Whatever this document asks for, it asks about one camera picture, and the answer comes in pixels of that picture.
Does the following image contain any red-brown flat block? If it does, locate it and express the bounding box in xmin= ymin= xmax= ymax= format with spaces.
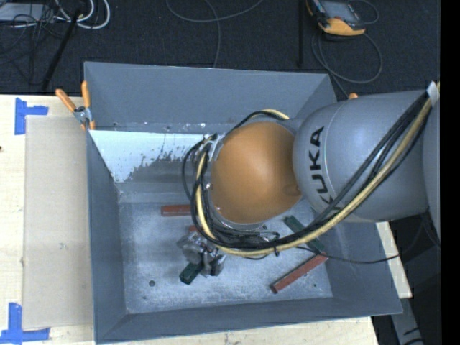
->
xmin=160 ymin=203 xmax=192 ymax=216
xmin=270 ymin=252 xmax=329 ymax=295

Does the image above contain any grey metal bin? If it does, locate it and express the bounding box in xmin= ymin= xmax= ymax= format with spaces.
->
xmin=83 ymin=61 xmax=404 ymax=345

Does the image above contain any dark green flat block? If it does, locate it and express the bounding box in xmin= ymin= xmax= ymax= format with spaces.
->
xmin=178 ymin=260 xmax=203 ymax=285
xmin=283 ymin=215 xmax=326 ymax=253

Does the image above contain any brown cardboard board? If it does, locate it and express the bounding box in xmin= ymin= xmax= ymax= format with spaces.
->
xmin=21 ymin=114 xmax=95 ymax=331

